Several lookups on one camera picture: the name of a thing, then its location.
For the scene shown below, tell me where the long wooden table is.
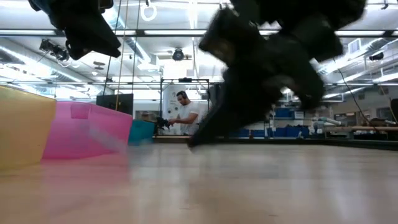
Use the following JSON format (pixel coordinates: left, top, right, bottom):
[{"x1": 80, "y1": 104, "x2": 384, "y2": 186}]
[{"x1": 323, "y1": 125, "x2": 398, "y2": 132}]

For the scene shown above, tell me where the black hanging cable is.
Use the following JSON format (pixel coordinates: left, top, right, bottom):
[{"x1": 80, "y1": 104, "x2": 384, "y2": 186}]
[
  {"x1": 131, "y1": 0, "x2": 141, "y2": 95},
  {"x1": 102, "y1": 0, "x2": 123, "y2": 94}
]

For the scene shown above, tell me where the shelf with blue bins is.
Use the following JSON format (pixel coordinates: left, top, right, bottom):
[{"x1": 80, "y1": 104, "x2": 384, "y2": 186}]
[{"x1": 273, "y1": 107, "x2": 308, "y2": 138}]

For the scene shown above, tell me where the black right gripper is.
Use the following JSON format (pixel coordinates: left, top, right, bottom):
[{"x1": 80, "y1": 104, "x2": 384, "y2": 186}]
[{"x1": 187, "y1": 37, "x2": 326, "y2": 148}]

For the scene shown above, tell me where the person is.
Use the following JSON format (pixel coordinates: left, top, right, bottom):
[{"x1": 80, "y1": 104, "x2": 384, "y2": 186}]
[{"x1": 169, "y1": 90, "x2": 200, "y2": 136}]

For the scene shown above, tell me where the red plastic bin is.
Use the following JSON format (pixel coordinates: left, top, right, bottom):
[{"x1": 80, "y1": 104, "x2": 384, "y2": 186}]
[{"x1": 42, "y1": 101, "x2": 134, "y2": 161}]

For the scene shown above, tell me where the white cable ring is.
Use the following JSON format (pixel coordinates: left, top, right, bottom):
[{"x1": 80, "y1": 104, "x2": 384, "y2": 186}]
[{"x1": 140, "y1": 2, "x2": 157, "y2": 22}]

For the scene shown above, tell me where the row of blue crates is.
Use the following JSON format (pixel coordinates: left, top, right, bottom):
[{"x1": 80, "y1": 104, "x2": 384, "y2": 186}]
[{"x1": 229, "y1": 129, "x2": 265, "y2": 138}]

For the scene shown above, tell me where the black ceiling-mounted device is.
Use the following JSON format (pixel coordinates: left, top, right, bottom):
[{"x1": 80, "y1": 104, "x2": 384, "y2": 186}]
[{"x1": 39, "y1": 39, "x2": 71, "y2": 62}]

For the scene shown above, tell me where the black aluminium table frame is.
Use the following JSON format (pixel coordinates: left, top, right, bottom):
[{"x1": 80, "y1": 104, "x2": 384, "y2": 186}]
[{"x1": 151, "y1": 135, "x2": 398, "y2": 152}]

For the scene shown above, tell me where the black monitor panel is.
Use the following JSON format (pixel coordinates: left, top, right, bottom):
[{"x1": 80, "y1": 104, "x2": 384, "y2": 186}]
[{"x1": 95, "y1": 93, "x2": 134, "y2": 116}]

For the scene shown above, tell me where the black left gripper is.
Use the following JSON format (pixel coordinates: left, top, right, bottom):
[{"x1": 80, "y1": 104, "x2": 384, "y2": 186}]
[{"x1": 46, "y1": 0, "x2": 121, "y2": 61}]

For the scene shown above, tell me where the yellow plastic bin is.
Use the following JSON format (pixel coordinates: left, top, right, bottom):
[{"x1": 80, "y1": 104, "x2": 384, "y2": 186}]
[{"x1": 0, "y1": 84, "x2": 57, "y2": 170}]

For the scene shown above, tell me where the black rig beam with lights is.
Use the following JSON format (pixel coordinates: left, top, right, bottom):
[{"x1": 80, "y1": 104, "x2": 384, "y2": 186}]
[{"x1": 0, "y1": 28, "x2": 398, "y2": 39}]

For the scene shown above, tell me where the white cylindrical device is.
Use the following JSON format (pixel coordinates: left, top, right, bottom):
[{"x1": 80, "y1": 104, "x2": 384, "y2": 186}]
[{"x1": 312, "y1": 116, "x2": 343, "y2": 129}]

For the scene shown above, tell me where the black rectangular frame stand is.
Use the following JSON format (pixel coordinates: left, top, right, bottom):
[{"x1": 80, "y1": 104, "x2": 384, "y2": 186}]
[{"x1": 159, "y1": 77, "x2": 210, "y2": 138}]

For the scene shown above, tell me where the blue plastic bin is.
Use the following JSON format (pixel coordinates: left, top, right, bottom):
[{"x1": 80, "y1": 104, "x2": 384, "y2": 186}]
[{"x1": 127, "y1": 119, "x2": 155, "y2": 146}]

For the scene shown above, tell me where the round black ceiling camera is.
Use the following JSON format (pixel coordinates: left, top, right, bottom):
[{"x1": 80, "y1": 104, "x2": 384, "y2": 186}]
[{"x1": 172, "y1": 48, "x2": 185, "y2": 62}]

